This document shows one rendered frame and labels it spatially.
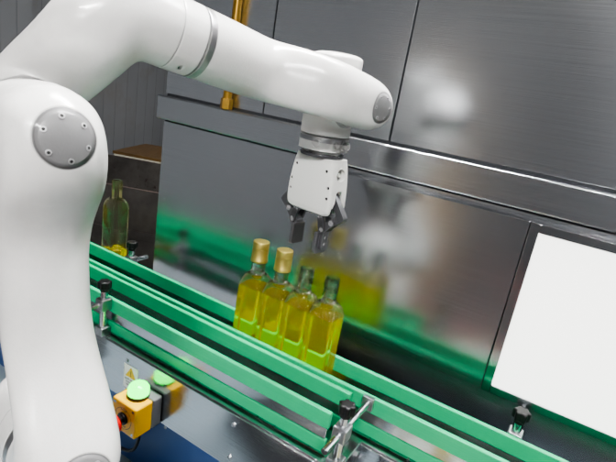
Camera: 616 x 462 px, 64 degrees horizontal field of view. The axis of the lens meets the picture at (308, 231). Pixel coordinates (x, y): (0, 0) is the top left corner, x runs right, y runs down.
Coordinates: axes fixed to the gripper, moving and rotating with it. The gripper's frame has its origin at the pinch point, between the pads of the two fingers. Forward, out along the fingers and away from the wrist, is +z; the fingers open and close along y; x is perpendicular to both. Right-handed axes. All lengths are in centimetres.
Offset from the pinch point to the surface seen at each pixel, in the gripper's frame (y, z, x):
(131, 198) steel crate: 230, 62, -101
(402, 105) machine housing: -1.2, -25.0, -21.3
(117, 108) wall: 417, 27, -192
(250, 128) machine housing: 32.6, -14.2, -13.4
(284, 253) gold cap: 7.6, 6.3, -3.1
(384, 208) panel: -3.4, -4.8, -18.7
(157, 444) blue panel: 23, 55, 12
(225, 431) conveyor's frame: 3.8, 39.2, 10.4
